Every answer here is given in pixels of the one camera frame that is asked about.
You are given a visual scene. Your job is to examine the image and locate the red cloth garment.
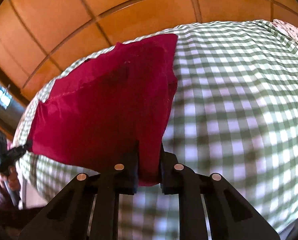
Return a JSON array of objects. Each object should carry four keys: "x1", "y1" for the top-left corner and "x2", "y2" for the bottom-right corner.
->
[{"x1": 28, "y1": 34, "x2": 178, "y2": 186}]

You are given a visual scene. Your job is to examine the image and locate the left hand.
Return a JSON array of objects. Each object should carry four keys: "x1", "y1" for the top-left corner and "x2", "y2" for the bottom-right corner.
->
[{"x1": 0, "y1": 166, "x2": 21, "y2": 191}]

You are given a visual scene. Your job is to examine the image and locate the green white checked bedspread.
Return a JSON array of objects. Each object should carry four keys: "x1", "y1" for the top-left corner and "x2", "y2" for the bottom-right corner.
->
[{"x1": 11, "y1": 19, "x2": 298, "y2": 240}]

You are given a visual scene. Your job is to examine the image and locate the orange wooden wardrobe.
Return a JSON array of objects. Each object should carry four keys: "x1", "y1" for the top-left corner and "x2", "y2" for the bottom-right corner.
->
[{"x1": 0, "y1": 0, "x2": 298, "y2": 107}]

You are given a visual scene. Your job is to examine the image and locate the floral pillow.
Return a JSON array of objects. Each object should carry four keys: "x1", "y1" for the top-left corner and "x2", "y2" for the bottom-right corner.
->
[{"x1": 272, "y1": 19, "x2": 298, "y2": 44}]

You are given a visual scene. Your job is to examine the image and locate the dark window frame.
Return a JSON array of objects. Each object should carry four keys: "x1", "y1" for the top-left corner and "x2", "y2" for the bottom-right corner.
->
[{"x1": 0, "y1": 68, "x2": 29, "y2": 138}]

